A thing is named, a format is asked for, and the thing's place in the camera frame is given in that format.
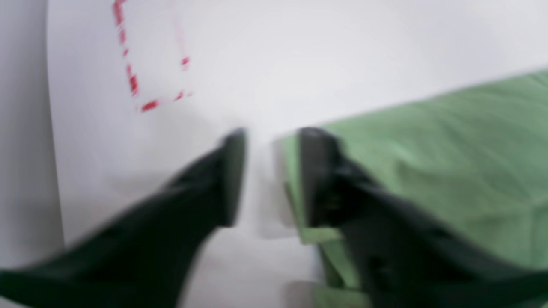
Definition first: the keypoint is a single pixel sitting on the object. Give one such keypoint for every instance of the green t-shirt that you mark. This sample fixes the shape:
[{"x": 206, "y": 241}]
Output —
[{"x": 475, "y": 159}]

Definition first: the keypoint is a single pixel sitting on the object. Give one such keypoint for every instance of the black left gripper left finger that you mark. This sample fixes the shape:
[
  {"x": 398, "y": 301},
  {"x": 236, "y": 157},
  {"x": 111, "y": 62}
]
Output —
[{"x": 142, "y": 258}]

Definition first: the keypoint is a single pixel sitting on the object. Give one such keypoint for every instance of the red tape marking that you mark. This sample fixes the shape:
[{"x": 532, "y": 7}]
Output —
[{"x": 157, "y": 62}]

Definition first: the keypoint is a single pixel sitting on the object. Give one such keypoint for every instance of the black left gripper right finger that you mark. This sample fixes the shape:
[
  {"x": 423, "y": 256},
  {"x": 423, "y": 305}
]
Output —
[{"x": 405, "y": 258}]

